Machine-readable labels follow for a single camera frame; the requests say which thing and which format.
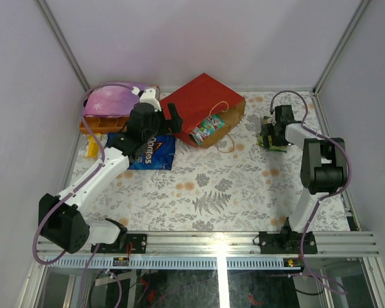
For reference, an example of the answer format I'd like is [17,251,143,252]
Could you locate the blue Doritos chip bag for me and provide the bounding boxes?
[103,133,175,170]

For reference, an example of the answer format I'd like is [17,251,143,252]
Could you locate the green yellow candy packet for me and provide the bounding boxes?
[257,116,287,153]

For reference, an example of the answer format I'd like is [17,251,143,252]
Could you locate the teal snack packet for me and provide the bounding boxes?
[189,115,225,145]

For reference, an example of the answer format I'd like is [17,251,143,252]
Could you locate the red paper bag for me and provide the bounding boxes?
[160,73,246,148]

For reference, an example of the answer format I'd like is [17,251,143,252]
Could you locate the yellow snack packet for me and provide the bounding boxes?
[84,135,99,158]

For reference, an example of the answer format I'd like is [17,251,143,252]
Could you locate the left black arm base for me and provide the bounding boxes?
[107,234,148,255]

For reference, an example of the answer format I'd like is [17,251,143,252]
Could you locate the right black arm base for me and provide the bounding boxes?
[252,232,318,255]

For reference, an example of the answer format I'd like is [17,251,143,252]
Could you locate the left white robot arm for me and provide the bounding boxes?
[38,103,183,254]

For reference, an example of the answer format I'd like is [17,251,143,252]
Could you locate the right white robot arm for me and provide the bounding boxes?
[260,105,348,253]

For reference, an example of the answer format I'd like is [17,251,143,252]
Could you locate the wooden compartment tray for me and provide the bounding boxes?
[79,84,161,134]

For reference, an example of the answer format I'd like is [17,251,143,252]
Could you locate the purple star cloth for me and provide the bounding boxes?
[83,83,149,117]

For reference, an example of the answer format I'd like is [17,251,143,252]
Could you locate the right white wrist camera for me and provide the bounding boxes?
[264,116,275,125]

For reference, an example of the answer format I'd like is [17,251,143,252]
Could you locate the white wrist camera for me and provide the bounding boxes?
[264,116,275,125]
[132,86,162,112]

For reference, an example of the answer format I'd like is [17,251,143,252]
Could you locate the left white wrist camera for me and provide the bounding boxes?
[132,86,162,112]

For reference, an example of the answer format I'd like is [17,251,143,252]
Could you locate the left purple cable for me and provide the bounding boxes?
[31,81,142,308]

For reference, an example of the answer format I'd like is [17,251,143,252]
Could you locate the purple cable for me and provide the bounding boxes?
[31,81,142,308]
[269,90,352,296]

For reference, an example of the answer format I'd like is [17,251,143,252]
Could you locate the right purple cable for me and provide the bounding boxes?
[269,90,352,296]

